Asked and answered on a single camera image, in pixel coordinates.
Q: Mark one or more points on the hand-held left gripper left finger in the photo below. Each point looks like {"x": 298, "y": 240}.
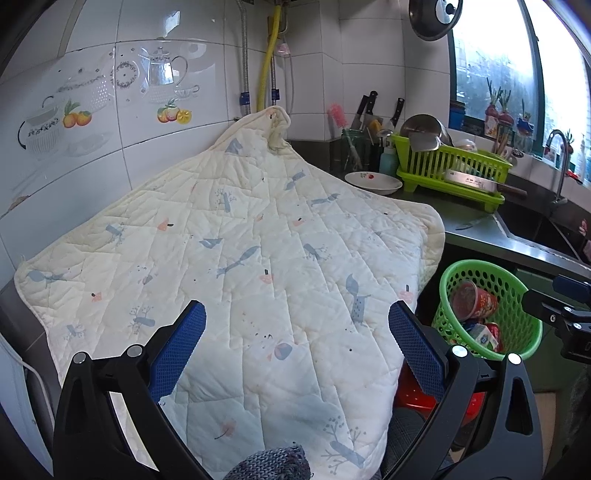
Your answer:
{"x": 178, "y": 350}

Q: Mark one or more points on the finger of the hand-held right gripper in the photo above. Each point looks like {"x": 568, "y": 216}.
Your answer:
{"x": 570, "y": 285}
{"x": 549, "y": 304}

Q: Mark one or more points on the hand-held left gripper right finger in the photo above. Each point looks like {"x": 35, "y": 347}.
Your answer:
{"x": 418, "y": 350}

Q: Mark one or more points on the green perforated plastic basket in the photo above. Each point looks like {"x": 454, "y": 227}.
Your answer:
{"x": 535, "y": 334}

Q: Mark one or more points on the red printed drink can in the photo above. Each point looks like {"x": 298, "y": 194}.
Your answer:
{"x": 497, "y": 332}

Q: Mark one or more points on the small white milk carton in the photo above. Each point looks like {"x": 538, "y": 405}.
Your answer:
{"x": 482, "y": 340}

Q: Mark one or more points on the person's right forearm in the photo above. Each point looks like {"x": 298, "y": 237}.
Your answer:
{"x": 579, "y": 410}

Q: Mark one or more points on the green kitchen cabinets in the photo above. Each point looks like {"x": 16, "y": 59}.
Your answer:
{"x": 545, "y": 369}

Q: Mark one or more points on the red plastic stool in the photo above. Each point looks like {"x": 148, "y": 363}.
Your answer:
{"x": 411, "y": 394}

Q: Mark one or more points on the small pink hook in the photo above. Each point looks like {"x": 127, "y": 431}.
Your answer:
{"x": 582, "y": 227}

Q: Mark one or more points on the steel sink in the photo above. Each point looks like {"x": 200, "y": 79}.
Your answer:
{"x": 531, "y": 226}

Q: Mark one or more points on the steel faucet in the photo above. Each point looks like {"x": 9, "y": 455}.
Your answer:
{"x": 561, "y": 175}

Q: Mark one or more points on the white detergent bottle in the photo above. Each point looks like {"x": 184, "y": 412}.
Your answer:
{"x": 581, "y": 157}

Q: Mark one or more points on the quilted printed white blanket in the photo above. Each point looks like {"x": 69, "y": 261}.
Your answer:
{"x": 254, "y": 230}

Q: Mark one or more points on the small sprouting onion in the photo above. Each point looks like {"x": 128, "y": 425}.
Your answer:
{"x": 568, "y": 141}

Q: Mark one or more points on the grey knit sweater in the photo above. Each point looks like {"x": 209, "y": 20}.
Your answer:
{"x": 272, "y": 464}

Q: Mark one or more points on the jar with blue lid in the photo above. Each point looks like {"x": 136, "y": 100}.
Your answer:
{"x": 524, "y": 134}

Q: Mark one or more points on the bundle of chopsticks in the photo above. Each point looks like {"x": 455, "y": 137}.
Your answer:
{"x": 501, "y": 141}

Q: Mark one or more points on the white appliance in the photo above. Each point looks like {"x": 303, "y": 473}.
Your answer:
{"x": 18, "y": 406}

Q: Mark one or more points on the green plastic dish rack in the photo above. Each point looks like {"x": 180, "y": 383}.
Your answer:
{"x": 429, "y": 161}

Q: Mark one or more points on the blue bottle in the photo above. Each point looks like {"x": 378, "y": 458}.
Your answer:
{"x": 388, "y": 161}

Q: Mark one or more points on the blue container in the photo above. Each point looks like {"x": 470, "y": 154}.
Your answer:
{"x": 457, "y": 116}

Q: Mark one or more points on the glass jar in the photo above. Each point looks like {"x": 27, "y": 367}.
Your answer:
{"x": 358, "y": 147}

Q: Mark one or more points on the steel pot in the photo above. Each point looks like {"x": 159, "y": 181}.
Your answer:
{"x": 422, "y": 127}

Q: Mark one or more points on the hanging steel pot lid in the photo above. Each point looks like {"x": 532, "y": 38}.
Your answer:
{"x": 431, "y": 18}

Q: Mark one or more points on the pink tag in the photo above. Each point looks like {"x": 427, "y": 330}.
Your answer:
{"x": 283, "y": 48}

